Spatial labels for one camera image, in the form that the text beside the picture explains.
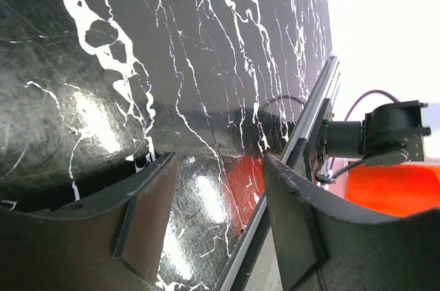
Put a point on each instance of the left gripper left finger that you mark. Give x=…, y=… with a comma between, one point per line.
x=110, y=240

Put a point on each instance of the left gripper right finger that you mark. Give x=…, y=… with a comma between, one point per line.
x=324, y=242

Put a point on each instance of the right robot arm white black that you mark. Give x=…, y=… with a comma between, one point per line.
x=391, y=134

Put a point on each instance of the black marble pattern mat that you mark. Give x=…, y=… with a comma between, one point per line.
x=94, y=91

